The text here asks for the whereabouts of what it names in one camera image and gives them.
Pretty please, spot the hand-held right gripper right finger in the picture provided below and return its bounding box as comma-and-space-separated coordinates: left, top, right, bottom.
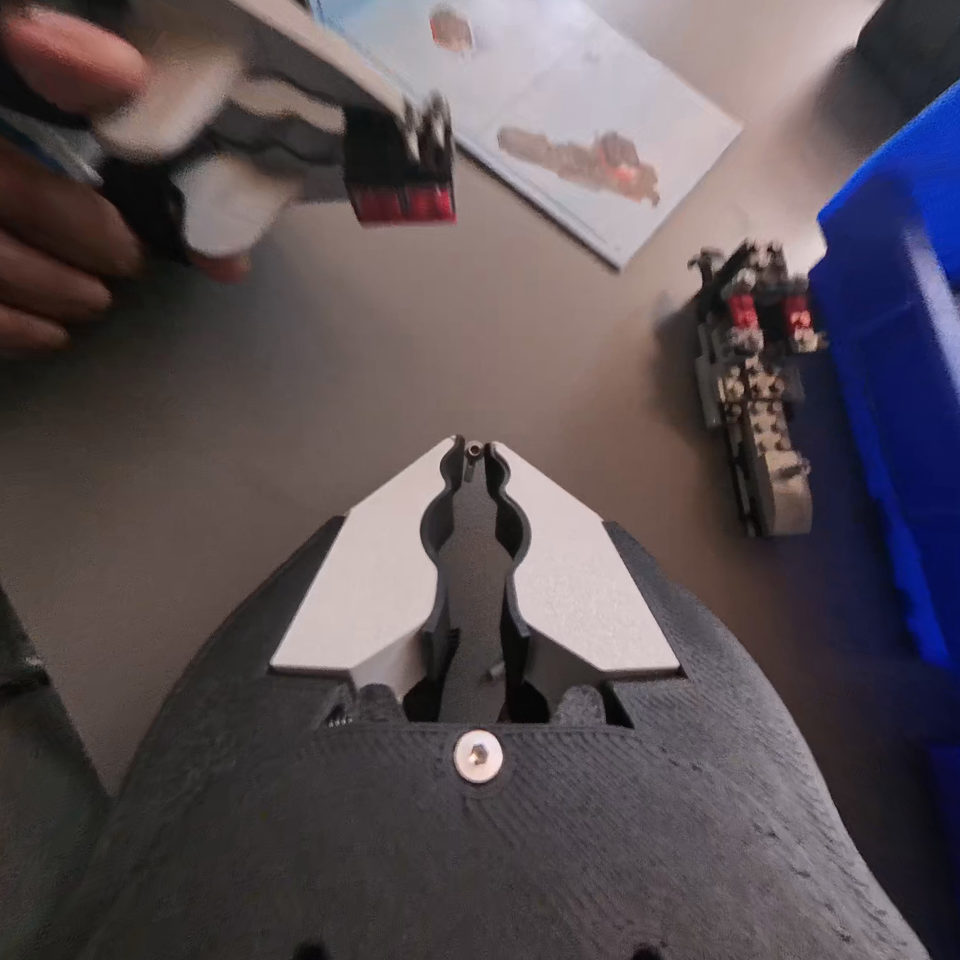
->
486, 441, 684, 705

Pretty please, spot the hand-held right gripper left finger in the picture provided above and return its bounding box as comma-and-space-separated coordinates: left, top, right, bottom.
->
268, 435, 464, 704

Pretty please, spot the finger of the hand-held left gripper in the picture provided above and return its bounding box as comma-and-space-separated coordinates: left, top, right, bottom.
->
182, 141, 352, 256
96, 0, 414, 160

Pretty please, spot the black and red brick assembly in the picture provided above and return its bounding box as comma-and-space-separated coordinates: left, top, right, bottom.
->
343, 93, 460, 228

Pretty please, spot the grey desk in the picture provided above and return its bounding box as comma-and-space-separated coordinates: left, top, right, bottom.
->
0, 0, 960, 960

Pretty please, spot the person's left hand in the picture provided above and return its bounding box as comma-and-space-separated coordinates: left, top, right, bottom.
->
0, 11, 252, 355

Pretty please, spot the grey black toy brick spaceship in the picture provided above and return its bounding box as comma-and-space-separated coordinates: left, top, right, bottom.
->
686, 238, 828, 539

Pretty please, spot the open brick instruction booklet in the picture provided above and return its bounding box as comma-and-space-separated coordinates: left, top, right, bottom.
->
307, 0, 745, 271

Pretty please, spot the large blue plastic bin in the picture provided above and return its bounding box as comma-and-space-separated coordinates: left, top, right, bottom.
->
813, 93, 960, 751

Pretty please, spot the black cube-shaped device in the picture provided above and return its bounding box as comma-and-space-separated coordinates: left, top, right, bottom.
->
847, 0, 960, 102

